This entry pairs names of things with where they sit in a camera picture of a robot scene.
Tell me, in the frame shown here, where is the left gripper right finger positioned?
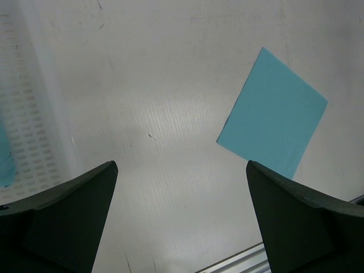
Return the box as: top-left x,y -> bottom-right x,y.
246,160 -> 363,272

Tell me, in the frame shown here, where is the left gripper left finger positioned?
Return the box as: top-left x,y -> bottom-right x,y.
1,161 -> 118,272

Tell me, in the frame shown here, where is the rolled blue napkin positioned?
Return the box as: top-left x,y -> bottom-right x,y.
0,121 -> 16,188

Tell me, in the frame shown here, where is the blue paper napkin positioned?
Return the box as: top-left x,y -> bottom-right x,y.
217,48 -> 328,179

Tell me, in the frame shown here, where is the left white plastic basket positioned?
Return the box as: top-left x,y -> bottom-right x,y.
1,1 -> 85,204

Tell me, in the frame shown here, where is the aluminium mounting rail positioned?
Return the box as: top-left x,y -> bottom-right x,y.
196,193 -> 364,273

